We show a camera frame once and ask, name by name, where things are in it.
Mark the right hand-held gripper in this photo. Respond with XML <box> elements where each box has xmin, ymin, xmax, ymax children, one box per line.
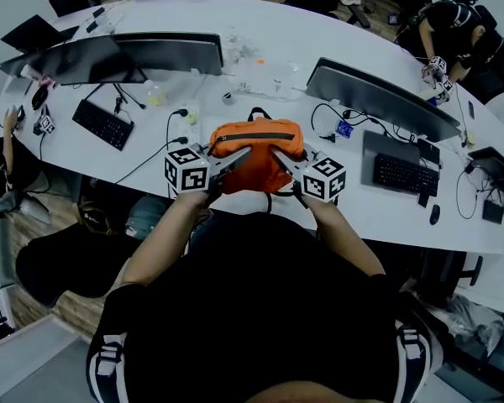
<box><xmin>270</xmin><ymin>149</ymin><xmax>347</xmax><ymax>209</ymax></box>

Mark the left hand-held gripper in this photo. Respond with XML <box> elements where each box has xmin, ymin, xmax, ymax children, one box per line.
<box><xmin>164</xmin><ymin>142</ymin><xmax>252</xmax><ymax>207</ymax></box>

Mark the orange backpack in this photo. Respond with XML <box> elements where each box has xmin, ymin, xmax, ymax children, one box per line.
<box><xmin>208</xmin><ymin>107</ymin><xmax>308</xmax><ymax>214</ymax></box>

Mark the person's left forearm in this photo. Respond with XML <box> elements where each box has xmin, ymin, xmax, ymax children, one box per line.
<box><xmin>119</xmin><ymin>191</ymin><xmax>213</xmax><ymax>287</ymax></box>

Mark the person's right forearm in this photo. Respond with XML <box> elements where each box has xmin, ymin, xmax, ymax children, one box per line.
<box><xmin>308</xmin><ymin>197</ymin><xmax>386</xmax><ymax>276</ymax></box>

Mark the white power strip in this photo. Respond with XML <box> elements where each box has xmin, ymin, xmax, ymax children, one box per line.
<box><xmin>180</xmin><ymin>102</ymin><xmax>202</xmax><ymax>144</ymax></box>

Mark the grey desk mat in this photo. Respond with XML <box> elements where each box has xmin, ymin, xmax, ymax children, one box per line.
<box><xmin>360</xmin><ymin>130</ymin><xmax>423</xmax><ymax>186</ymax></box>

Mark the clear bottle with yellow liquid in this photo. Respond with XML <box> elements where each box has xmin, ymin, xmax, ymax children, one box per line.
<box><xmin>144</xmin><ymin>80</ymin><xmax>167</xmax><ymax>107</ymax></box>

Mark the wide grey-backed computer monitor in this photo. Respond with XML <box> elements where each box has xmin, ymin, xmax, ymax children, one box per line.
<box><xmin>305</xmin><ymin>56</ymin><xmax>462</xmax><ymax>143</ymax></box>

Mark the white table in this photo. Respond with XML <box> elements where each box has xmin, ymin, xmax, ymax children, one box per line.
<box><xmin>0</xmin><ymin>0</ymin><xmax>504</xmax><ymax>254</ymax></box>

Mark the black keyboard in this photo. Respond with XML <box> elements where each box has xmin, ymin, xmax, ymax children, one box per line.
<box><xmin>71</xmin><ymin>98</ymin><xmax>134</xmax><ymax>152</ymax></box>
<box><xmin>372</xmin><ymin>153</ymin><xmax>440</xmax><ymax>197</ymax></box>

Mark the black flat device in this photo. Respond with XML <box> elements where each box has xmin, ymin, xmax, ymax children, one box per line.
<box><xmin>417</xmin><ymin>138</ymin><xmax>441</xmax><ymax>165</ymax></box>

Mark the person's black shirt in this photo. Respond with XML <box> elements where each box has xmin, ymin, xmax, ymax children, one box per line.
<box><xmin>86</xmin><ymin>212</ymin><xmax>446</xmax><ymax>403</ymax></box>

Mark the brown bag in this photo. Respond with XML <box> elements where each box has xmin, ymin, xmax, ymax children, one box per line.
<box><xmin>77</xmin><ymin>201</ymin><xmax>113</xmax><ymax>234</ymax></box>

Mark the black computer monitor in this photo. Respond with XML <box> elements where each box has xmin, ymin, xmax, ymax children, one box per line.
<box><xmin>0</xmin><ymin>34</ymin><xmax>149</xmax><ymax>86</ymax></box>

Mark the black office chair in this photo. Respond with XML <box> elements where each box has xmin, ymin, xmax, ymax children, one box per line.
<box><xmin>15</xmin><ymin>220</ymin><xmax>144</xmax><ymax>308</ymax></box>

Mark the spare grey hand-held gripper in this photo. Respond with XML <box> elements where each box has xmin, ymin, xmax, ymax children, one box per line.
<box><xmin>33</xmin><ymin>105</ymin><xmax>56</xmax><ymax>137</ymax></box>

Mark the dark grey laptop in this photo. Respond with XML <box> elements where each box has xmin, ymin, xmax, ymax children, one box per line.
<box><xmin>468</xmin><ymin>146</ymin><xmax>504</xmax><ymax>199</ymax></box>

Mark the black box device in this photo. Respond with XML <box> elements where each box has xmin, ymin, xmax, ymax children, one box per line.
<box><xmin>481</xmin><ymin>199</ymin><xmax>504</xmax><ymax>225</ymax></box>

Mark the black laptop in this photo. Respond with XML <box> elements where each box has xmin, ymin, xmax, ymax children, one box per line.
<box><xmin>0</xmin><ymin>13</ymin><xmax>80</xmax><ymax>52</ymax></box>

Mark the grey cloth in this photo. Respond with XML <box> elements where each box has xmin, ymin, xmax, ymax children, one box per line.
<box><xmin>444</xmin><ymin>294</ymin><xmax>504</xmax><ymax>348</ymax></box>

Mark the black cable with plug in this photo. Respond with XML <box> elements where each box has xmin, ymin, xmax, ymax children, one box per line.
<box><xmin>310</xmin><ymin>102</ymin><xmax>337</xmax><ymax>142</ymax></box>

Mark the black power cable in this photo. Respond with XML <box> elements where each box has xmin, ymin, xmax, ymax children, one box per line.
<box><xmin>166</xmin><ymin>109</ymin><xmax>189</xmax><ymax>150</ymax></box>
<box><xmin>113</xmin><ymin>137</ymin><xmax>190</xmax><ymax>185</ymax></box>

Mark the white harness strap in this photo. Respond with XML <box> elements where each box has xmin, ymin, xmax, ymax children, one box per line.
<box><xmin>96</xmin><ymin>333</ymin><xmax>125</xmax><ymax>377</ymax></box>
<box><xmin>396</xmin><ymin>325</ymin><xmax>425</xmax><ymax>360</ymax></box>

